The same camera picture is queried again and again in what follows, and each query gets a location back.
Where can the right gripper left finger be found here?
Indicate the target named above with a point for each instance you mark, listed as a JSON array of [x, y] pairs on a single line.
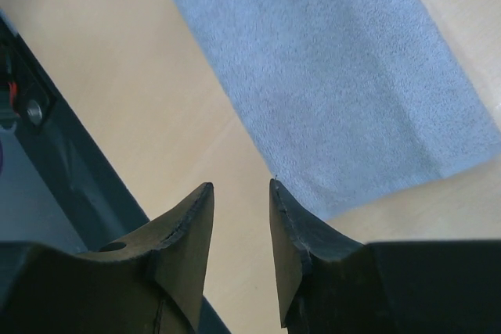
[[148, 281]]

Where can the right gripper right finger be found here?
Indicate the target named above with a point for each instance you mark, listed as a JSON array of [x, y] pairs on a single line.
[[329, 283]]

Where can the grey panda towel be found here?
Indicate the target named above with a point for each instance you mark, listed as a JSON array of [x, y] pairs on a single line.
[[346, 100]]

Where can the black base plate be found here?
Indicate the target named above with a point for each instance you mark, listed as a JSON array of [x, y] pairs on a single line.
[[57, 187]]

